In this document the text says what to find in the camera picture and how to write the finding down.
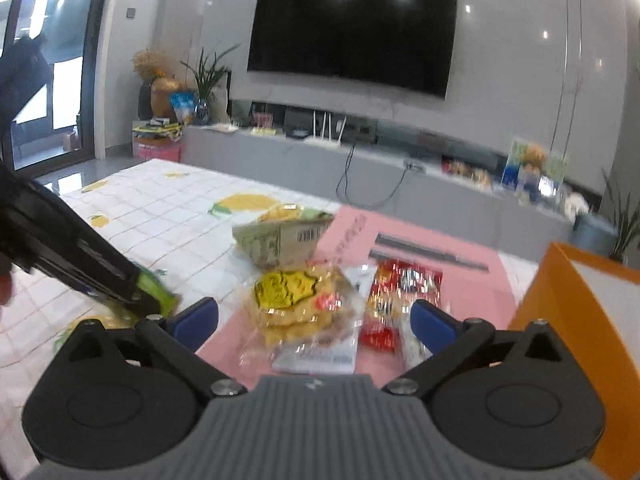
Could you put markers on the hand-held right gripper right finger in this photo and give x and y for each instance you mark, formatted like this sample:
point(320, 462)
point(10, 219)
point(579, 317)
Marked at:
point(432, 325)

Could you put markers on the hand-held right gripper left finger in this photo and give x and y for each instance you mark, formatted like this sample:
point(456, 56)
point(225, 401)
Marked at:
point(195, 320)

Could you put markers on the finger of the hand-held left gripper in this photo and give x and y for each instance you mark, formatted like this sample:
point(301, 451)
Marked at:
point(125, 280)

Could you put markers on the green snack packet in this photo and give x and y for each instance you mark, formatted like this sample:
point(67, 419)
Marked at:
point(157, 292)

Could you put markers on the red patterned snack packet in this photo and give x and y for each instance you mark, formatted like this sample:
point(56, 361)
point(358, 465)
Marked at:
point(400, 300)

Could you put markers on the yellow label cookie packet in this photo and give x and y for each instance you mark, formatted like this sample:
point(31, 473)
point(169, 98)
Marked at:
point(295, 305)

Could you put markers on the green yellow chip bag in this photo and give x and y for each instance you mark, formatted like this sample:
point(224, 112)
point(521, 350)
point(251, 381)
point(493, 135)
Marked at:
point(280, 235)

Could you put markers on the orange cardboard box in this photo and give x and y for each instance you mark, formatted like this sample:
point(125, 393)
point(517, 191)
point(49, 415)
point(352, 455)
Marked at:
point(590, 320)

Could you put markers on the person's left hand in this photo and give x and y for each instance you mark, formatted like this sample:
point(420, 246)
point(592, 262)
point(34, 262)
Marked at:
point(5, 280)

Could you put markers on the pink placemat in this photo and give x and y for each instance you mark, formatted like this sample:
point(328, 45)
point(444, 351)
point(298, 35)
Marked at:
point(465, 285)

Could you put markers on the lemon print tablecloth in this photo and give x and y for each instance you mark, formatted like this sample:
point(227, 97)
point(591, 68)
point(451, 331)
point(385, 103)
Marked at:
point(150, 210)

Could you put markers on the pink storage box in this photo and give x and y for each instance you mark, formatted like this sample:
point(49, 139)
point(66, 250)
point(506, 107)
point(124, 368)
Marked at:
point(155, 151)

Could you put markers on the yellow black packets pile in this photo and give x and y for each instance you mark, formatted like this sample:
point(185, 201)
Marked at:
point(155, 130)

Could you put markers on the pile of wrapped sweets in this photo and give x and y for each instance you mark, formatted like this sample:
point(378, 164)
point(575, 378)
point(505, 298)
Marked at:
point(467, 170)

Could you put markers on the glass sliding door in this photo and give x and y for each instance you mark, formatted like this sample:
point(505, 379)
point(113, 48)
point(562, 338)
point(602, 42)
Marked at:
point(55, 60)

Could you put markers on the golden vase with dried flowers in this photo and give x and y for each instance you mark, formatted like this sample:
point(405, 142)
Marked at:
point(162, 95)

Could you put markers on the blue snack bag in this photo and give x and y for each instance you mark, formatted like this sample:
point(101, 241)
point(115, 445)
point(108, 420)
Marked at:
point(182, 105)

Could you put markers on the grey trash bin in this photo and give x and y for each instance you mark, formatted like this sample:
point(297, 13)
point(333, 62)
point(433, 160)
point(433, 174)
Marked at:
point(592, 230)

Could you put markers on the white round container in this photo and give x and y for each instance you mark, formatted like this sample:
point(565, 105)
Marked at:
point(575, 203)

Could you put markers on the grey media cabinet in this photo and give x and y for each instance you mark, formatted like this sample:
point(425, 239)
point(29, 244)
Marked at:
point(310, 165)

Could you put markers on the teddy bear picture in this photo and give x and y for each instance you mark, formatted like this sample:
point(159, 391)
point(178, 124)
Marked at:
point(535, 160)

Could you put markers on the plant in blue vase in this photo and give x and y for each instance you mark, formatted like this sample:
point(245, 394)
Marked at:
point(207, 80)

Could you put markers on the long leaf potted plant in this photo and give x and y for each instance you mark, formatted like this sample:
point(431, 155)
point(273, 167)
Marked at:
point(622, 220)

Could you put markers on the white router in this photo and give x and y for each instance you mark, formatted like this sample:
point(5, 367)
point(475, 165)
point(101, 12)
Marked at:
point(325, 132)

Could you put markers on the black television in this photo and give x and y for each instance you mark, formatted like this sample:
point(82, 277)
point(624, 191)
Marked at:
point(352, 35)

